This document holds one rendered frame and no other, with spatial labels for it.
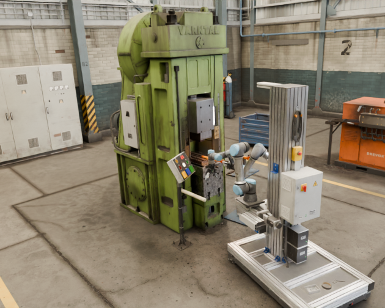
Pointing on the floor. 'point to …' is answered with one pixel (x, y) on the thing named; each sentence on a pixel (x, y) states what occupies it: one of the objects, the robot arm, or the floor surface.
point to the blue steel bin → (254, 129)
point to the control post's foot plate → (182, 244)
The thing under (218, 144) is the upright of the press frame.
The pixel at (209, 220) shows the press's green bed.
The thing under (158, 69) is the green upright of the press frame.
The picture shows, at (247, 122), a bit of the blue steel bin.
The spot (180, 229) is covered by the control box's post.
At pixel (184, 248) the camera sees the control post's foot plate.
